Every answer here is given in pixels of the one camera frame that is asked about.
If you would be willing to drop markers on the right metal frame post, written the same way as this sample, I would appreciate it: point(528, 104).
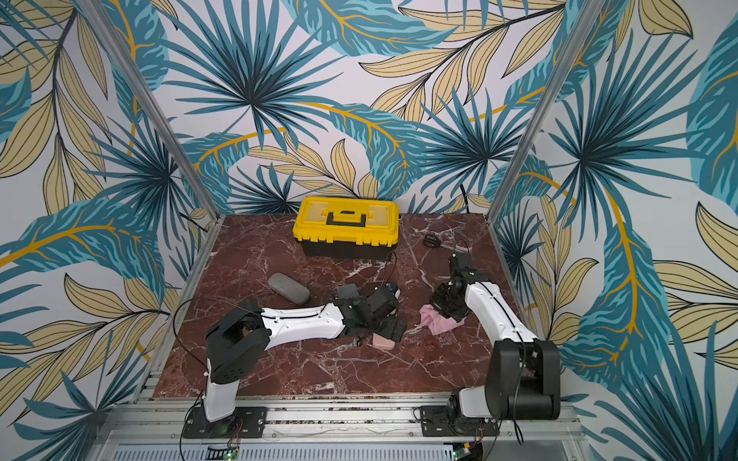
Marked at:
point(574, 43)

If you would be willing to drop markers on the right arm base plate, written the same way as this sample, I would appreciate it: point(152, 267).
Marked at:
point(444, 421)

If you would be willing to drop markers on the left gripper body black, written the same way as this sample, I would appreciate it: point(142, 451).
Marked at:
point(387, 327)

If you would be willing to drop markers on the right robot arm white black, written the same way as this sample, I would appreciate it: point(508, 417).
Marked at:
point(522, 381)

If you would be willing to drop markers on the left metal frame post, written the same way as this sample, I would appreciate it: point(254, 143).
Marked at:
point(104, 29)

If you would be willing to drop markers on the grey oval eyeglass case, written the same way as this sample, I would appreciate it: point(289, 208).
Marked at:
point(289, 288)

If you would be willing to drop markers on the grey-blue rectangular eyeglass case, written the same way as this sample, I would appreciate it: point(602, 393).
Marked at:
point(347, 292)

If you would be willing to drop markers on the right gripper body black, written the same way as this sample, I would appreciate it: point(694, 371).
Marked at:
point(448, 308)

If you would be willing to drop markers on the metal frame post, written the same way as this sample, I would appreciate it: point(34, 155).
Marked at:
point(574, 43)
point(104, 29)

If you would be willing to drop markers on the aluminium front rail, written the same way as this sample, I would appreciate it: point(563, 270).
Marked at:
point(363, 427)

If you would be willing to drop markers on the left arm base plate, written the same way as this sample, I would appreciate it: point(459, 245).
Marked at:
point(230, 423)

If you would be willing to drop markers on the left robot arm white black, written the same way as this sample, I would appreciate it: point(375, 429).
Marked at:
point(235, 344)

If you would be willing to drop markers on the yellow black toolbox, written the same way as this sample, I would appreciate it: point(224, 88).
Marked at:
point(345, 228)

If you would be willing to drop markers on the pink cloth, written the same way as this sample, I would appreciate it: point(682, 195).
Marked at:
point(436, 323)

